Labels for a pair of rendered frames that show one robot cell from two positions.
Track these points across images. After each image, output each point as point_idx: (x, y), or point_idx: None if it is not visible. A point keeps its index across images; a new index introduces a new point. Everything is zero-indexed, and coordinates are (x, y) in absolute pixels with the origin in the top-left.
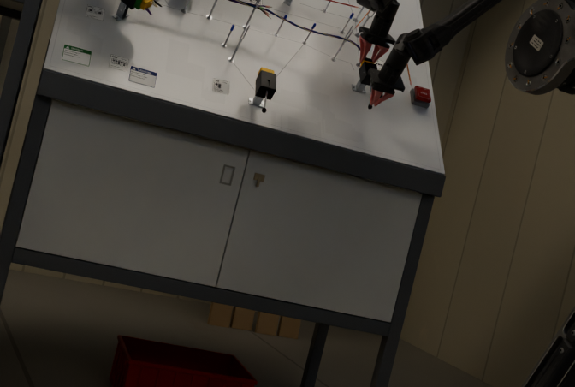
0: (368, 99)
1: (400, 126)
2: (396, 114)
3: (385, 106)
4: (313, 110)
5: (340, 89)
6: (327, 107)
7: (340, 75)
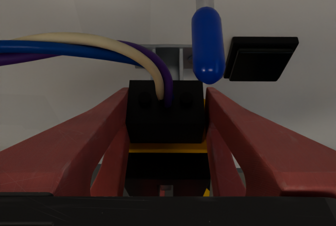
0: (205, 84)
1: (296, 127)
2: (306, 105)
3: (273, 92)
4: (15, 131)
5: (83, 71)
6: (50, 121)
7: (64, 13)
